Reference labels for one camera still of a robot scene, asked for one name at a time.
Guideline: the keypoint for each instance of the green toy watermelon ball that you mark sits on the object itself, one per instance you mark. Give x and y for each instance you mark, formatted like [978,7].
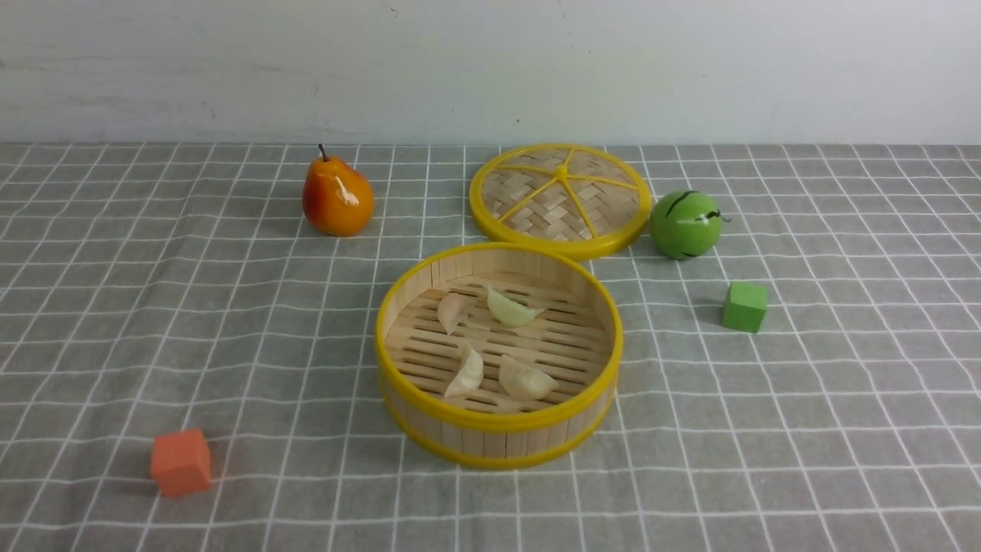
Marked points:
[686,224]

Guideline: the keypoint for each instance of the beige toy dumpling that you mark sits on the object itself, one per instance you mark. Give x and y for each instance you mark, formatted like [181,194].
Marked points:
[522,381]

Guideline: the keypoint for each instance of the white toy dumpling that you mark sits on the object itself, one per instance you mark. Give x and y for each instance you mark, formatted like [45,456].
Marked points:
[470,374]

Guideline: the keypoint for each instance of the orange foam cube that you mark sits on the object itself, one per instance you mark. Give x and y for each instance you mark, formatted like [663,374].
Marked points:
[181,463]

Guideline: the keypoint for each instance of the green foam cube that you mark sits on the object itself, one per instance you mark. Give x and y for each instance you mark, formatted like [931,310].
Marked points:
[745,307]

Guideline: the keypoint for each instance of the orange toy pear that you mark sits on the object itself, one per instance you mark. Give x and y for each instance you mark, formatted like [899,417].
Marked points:
[336,199]

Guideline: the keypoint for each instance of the pale yellow toy dumpling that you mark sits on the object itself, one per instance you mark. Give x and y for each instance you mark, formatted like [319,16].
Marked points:
[509,312]

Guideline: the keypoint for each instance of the woven bamboo steamer lid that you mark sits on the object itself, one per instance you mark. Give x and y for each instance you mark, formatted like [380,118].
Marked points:
[577,201]

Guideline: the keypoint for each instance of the pinkish toy dumpling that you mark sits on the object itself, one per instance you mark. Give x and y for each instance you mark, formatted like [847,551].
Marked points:
[454,309]

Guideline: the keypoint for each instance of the bamboo steamer tray yellow rims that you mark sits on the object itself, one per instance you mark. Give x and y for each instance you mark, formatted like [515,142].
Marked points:
[578,340]

